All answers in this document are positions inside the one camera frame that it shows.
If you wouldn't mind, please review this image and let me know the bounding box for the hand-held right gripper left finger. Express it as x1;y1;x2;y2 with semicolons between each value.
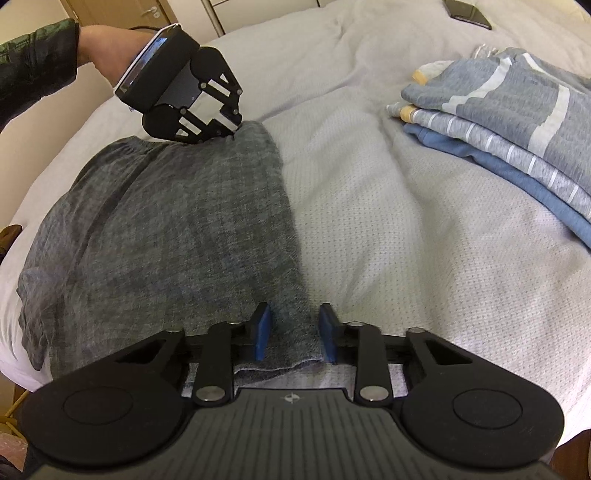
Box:
111;302;273;408

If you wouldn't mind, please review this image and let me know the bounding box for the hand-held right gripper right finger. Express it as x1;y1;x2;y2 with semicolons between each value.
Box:
320;302;483;408

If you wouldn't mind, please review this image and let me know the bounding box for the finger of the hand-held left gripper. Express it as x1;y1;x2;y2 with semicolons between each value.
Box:
199;69;244;132
175;108;238;145

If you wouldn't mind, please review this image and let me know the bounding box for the grey checked garment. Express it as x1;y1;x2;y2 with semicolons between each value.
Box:
17;121;324;384

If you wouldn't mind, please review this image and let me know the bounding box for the person's left forearm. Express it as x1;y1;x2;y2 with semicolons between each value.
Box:
0;18;155;134

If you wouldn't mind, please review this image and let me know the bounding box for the tan wooden door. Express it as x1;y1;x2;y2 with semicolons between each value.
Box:
60;0;174;33

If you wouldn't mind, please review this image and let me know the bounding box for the white wardrobe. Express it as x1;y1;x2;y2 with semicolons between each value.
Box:
201;0;338;35

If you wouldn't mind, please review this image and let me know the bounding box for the white bed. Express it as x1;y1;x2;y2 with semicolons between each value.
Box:
0;0;591;462

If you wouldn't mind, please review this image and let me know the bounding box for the brown garment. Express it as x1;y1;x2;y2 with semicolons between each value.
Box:
0;224;24;261

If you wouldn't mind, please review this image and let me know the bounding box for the blue folded garment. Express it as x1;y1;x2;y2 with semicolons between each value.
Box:
404;124;591;250

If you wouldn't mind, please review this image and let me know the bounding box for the thin-striped grey folded garment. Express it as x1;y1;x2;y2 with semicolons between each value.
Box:
387;104;591;208

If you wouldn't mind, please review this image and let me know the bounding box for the black smartphone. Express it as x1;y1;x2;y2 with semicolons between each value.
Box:
444;0;494;31

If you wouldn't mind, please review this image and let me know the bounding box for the block-striped grey folded garment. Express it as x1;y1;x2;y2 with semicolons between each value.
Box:
401;46;591;162

